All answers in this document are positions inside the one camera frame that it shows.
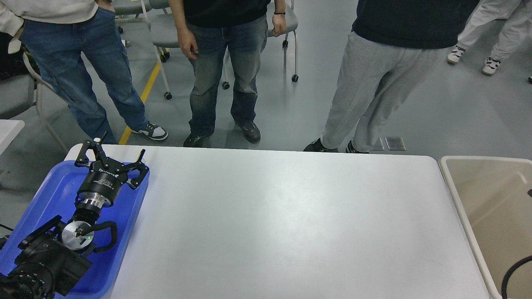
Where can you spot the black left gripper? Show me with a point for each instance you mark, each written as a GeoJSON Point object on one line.
{"type": "Point", "coordinates": [101, 184]}

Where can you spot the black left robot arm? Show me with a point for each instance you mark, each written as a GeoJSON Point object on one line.
{"type": "Point", "coordinates": [72, 238]}

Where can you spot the blue plastic tray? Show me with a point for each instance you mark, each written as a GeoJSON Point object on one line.
{"type": "Point", "coordinates": [56, 196]}

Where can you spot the white side table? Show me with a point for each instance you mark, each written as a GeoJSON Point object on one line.
{"type": "Point", "coordinates": [9, 129]}

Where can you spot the grey chair at left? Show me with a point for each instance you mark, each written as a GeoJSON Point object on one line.
{"type": "Point", "coordinates": [21, 85]}

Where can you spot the person in blue jeans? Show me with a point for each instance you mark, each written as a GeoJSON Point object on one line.
{"type": "Point", "coordinates": [58, 33]}

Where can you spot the metal floor socket plate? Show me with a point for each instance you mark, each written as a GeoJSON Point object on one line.
{"type": "Point", "coordinates": [389, 144]}

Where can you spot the person in grey sweatpants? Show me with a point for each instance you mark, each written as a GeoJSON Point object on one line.
{"type": "Point", "coordinates": [392, 47]}

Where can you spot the beige plastic bin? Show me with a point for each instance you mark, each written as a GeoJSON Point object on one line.
{"type": "Point", "coordinates": [492, 196]}

